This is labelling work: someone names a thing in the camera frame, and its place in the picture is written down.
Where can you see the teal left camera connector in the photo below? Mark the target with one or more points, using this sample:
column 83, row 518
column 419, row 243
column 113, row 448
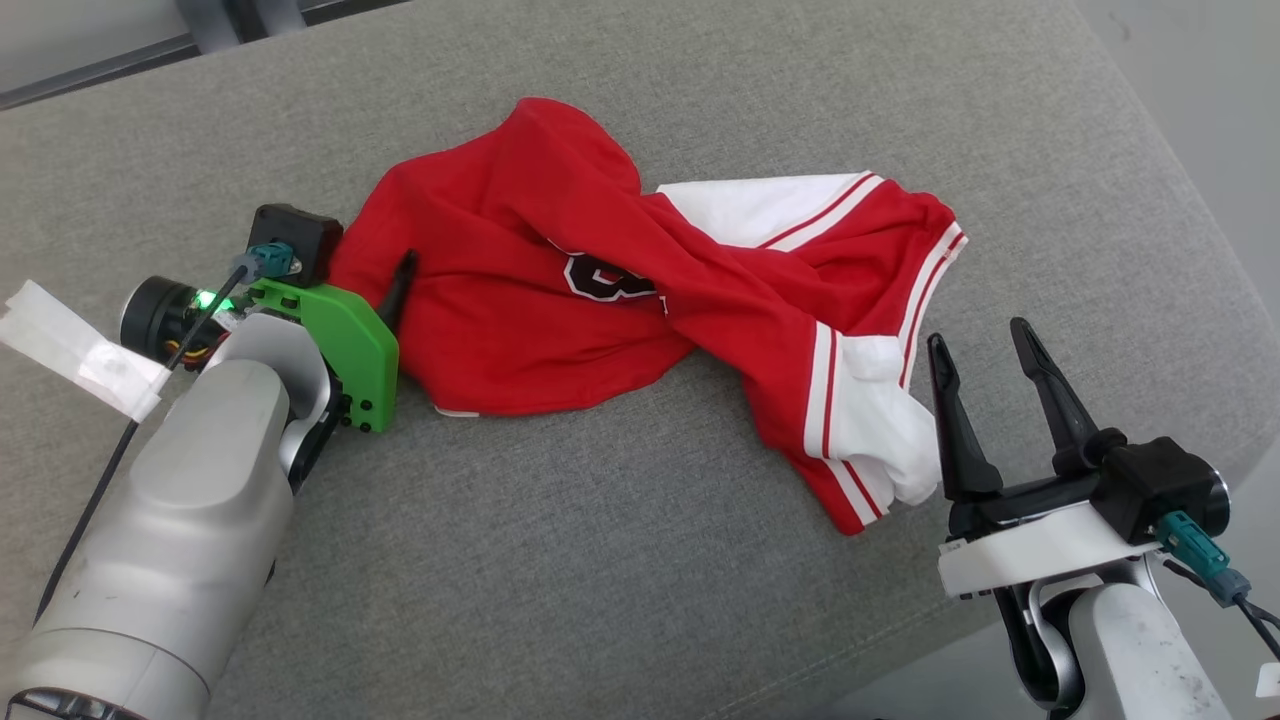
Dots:
column 270, row 260

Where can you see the grey partition post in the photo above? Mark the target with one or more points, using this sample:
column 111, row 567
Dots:
column 205, row 20
column 270, row 12

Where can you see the red jersey with lettering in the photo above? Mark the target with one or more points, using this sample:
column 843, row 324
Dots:
column 480, row 330

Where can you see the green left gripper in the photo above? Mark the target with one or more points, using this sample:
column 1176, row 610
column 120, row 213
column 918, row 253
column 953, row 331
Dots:
column 355, row 350

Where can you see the teal camera connector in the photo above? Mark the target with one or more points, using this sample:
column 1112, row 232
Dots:
column 1195, row 550
column 270, row 260

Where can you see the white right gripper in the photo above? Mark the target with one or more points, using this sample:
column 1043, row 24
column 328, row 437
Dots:
column 1030, row 555

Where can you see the dark partition base rail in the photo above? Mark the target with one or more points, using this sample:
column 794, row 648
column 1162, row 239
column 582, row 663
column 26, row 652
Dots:
column 100, row 70

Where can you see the grey fabric sofa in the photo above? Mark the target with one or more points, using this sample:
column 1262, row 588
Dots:
column 600, row 550

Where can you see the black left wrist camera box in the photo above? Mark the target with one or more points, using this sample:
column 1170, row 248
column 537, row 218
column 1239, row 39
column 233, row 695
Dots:
column 305, row 235

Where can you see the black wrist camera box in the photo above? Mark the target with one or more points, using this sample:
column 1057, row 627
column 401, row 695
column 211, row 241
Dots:
column 1160, row 485
column 305, row 235

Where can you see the teal right camera connector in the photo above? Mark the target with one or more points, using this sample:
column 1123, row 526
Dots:
column 1195, row 550

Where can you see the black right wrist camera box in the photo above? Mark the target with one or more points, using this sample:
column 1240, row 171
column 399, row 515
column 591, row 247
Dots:
column 1160, row 485

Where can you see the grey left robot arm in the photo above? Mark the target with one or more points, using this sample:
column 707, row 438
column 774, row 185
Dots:
column 180, row 520

